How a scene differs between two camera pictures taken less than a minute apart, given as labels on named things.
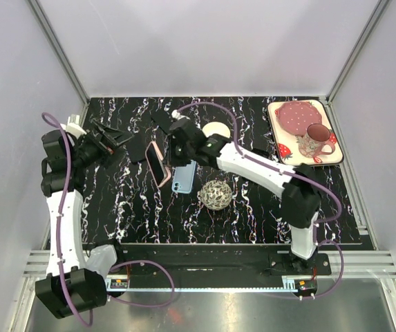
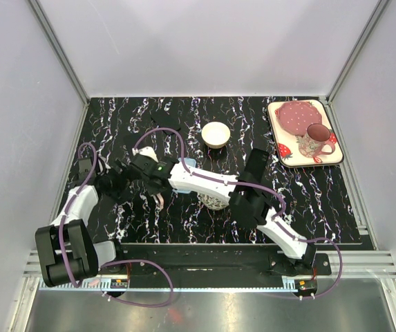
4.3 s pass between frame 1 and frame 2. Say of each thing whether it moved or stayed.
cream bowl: stayed
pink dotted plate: stayed
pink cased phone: moved
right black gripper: moved
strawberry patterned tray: stayed
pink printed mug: stayed
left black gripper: moved
